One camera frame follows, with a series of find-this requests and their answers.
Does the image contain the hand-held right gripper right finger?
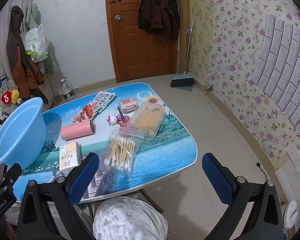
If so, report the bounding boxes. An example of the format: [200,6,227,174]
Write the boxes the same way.
[202,152,283,240]

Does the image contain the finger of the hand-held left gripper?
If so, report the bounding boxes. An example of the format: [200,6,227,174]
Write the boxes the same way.
[0,163,22,193]

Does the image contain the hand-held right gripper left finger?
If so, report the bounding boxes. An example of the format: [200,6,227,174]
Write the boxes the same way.
[17,152,100,240]

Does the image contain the yellow white tissue pack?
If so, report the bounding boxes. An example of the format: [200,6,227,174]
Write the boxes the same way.
[59,141,83,172]

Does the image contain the bag of cotton swabs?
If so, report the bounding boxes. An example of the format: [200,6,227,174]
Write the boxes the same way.
[99,129,140,179]

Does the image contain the pink roll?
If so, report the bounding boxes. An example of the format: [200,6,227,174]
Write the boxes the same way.
[60,119,96,141]

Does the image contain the light blue plastic basin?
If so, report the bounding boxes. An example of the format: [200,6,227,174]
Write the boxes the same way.
[0,97,47,170]

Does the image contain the pink cat figurine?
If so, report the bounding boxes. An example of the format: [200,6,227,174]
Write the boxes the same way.
[107,106,132,128]

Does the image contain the red white snack packet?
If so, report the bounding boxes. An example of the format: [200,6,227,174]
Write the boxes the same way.
[73,92,116,123]

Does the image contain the pink small case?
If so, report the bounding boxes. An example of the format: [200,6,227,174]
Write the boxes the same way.
[118,98,140,114]

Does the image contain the clear toothpick box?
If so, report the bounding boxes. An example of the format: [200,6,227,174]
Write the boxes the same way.
[128,102,165,140]

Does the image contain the printed landscape desktop table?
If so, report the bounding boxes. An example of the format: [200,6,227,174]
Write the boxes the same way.
[14,82,198,214]

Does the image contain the person's left hand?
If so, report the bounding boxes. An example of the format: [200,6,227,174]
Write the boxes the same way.
[0,214,17,240]

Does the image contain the white crumpled plastic bag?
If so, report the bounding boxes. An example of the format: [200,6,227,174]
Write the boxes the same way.
[92,196,168,240]

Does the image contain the red plush charm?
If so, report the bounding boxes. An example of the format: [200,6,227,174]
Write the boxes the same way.
[1,91,12,105]

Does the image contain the yellow plush charm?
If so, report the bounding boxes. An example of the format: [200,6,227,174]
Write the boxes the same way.
[11,89,22,103]

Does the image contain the white lidded container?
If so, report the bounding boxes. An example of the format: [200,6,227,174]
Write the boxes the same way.
[281,200,298,230]

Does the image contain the clear water bottle green label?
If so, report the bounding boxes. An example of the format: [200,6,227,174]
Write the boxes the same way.
[60,78,73,100]

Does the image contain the teal dustpan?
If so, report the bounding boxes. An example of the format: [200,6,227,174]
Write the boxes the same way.
[174,71,195,92]

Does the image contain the teal broom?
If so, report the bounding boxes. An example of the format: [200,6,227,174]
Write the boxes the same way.
[170,21,196,88]

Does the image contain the brown orange jacket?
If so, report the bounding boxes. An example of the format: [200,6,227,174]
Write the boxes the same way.
[6,5,49,104]

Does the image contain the brown wooden door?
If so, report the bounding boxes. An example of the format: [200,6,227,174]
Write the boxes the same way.
[104,0,190,83]

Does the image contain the white green plastic bag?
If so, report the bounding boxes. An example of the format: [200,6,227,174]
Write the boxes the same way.
[22,24,48,61]

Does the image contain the light wooden wardrobe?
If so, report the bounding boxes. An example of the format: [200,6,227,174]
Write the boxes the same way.
[0,0,56,105]

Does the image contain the pale green jacket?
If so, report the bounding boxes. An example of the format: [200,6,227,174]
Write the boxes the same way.
[25,2,58,75]

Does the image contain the dark brown jacket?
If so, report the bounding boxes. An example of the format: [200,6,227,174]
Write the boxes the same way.
[137,0,180,38]

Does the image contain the black plug cable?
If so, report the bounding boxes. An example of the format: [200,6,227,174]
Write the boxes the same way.
[256,162,269,180]

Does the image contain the white wall socket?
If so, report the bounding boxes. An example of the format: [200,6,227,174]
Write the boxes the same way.
[286,145,300,168]

